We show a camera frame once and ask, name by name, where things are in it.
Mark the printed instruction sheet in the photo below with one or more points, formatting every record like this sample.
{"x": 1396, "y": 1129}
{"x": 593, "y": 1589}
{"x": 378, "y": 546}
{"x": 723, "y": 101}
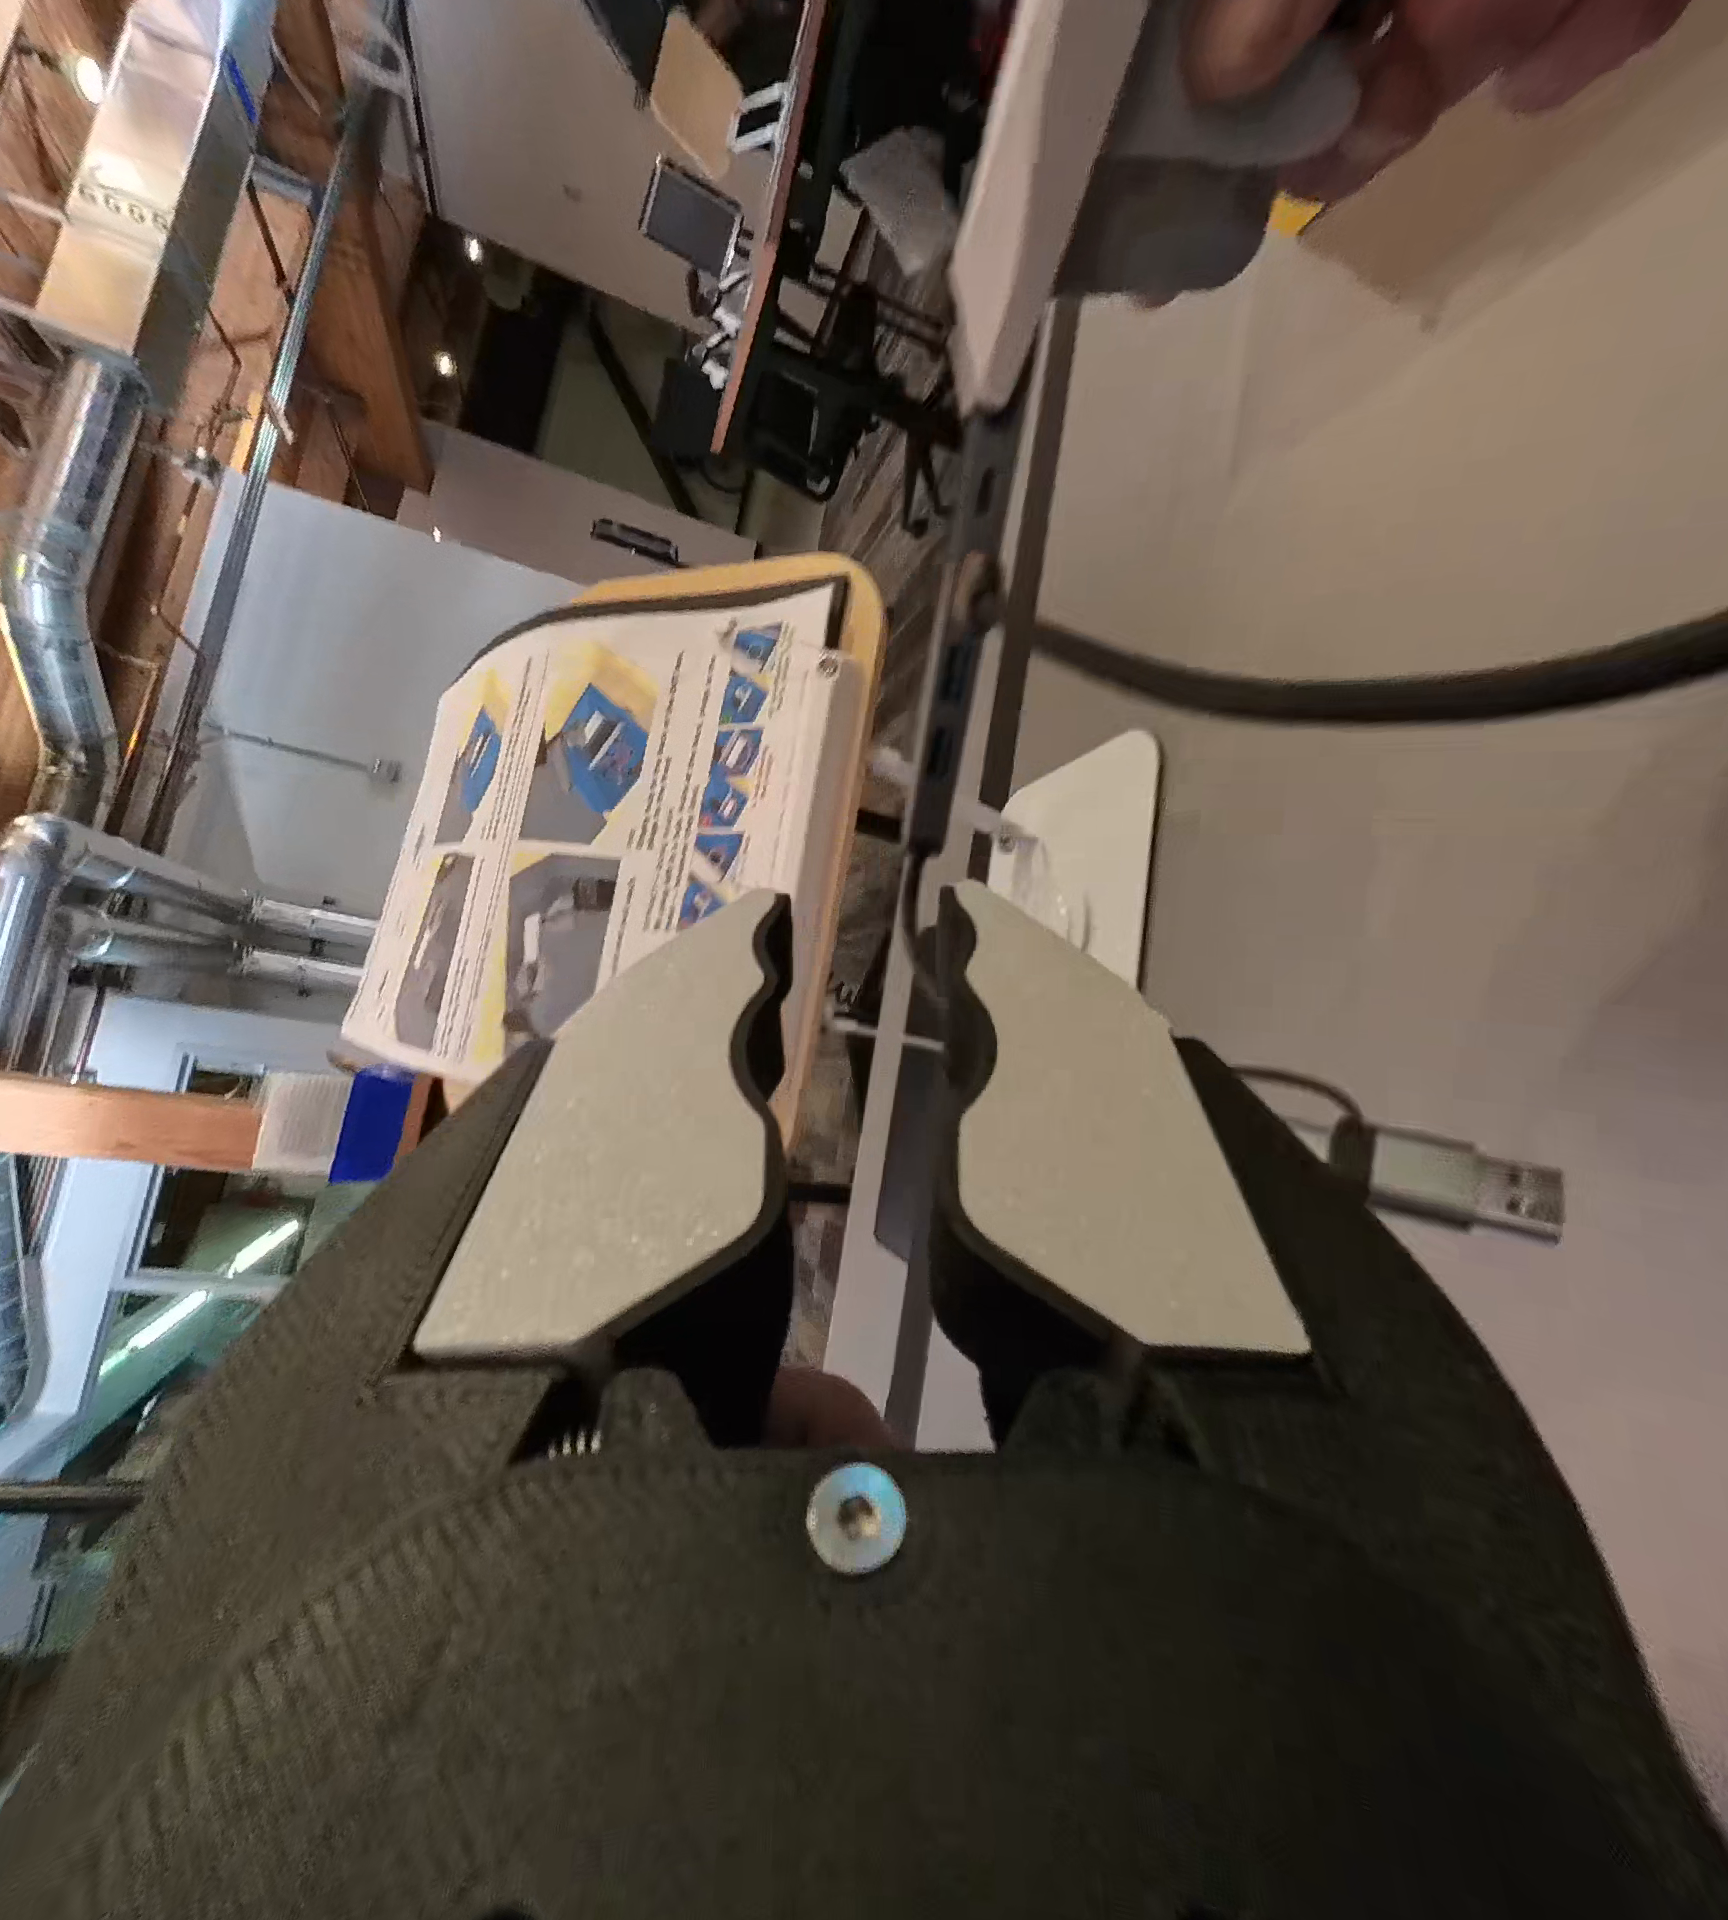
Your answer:
{"x": 578, "y": 809}

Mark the wooden pillar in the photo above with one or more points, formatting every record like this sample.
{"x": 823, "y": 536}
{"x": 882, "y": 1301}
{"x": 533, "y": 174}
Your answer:
{"x": 54, "y": 1110}

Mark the instruction sheet on wooden stand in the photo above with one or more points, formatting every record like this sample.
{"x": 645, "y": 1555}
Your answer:
{"x": 1090, "y": 840}

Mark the silver air duct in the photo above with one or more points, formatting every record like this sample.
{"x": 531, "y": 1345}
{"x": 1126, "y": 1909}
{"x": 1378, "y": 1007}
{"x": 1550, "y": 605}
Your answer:
{"x": 60, "y": 600}

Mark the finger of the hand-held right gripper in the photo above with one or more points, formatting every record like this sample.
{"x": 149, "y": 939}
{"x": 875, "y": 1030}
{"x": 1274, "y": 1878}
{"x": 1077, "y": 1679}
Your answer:
{"x": 1037, "y": 180}

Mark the white perforated panel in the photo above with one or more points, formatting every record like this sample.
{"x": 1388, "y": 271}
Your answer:
{"x": 297, "y": 1117}

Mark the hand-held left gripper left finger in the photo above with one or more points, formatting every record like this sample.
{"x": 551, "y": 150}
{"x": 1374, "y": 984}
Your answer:
{"x": 624, "y": 1140}

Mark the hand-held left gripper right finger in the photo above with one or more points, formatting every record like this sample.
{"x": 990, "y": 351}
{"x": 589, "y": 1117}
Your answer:
{"x": 1103, "y": 1140}

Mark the person's right hand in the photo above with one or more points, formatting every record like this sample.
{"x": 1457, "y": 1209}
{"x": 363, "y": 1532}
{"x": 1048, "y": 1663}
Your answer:
{"x": 1478, "y": 53}

